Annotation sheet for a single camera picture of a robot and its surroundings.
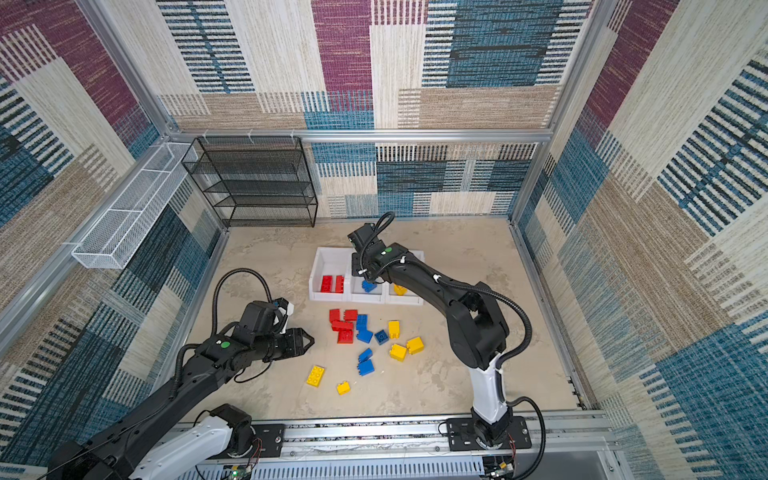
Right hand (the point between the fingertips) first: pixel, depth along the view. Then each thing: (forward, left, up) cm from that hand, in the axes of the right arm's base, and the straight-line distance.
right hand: (363, 267), depth 90 cm
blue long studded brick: (-12, +1, -11) cm, 17 cm away
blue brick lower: (-22, 0, -13) cm, 25 cm away
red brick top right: (-9, +5, -12) cm, 16 cm away
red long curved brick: (+1, +9, -10) cm, 14 cm away
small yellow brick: (-30, +5, -13) cm, 33 cm away
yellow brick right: (-20, -14, -12) cm, 27 cm away
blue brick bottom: (-25, 0, -13) cm, 28 cm away
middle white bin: (-2, +3, -12) cm, 12 cm away
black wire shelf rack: (+37, +40, +5) cm, 54 cm away
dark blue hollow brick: (-17, -5, -12) cm, 21 cm away
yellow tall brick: (-15, -9, -11) cm, 20 cm away
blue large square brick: (+2, -1, -13) cm, 13 cm away
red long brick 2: (-12, +7, -12) cm, 18 cm away
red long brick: (+2, +13, -12) cm, 18 cm away
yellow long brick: (-27, +13, -11) cm, 32 cm away
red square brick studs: (-15, +6, -12) cm, 20 cm away
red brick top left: (-9, +10, -12) cm, 18 cm away
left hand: (-20, +14, -3) cm, 25 cm away
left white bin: (+11, +12, -11) cm, 20 cm away
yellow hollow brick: (-2, -11, -10) cm, 15 cm away
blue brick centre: (-15, 0, -13) cm, 20 cm away
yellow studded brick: (-22, -9, -11) cm, 26 cm away
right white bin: (-4, -14, -11) cm, 19 cm away
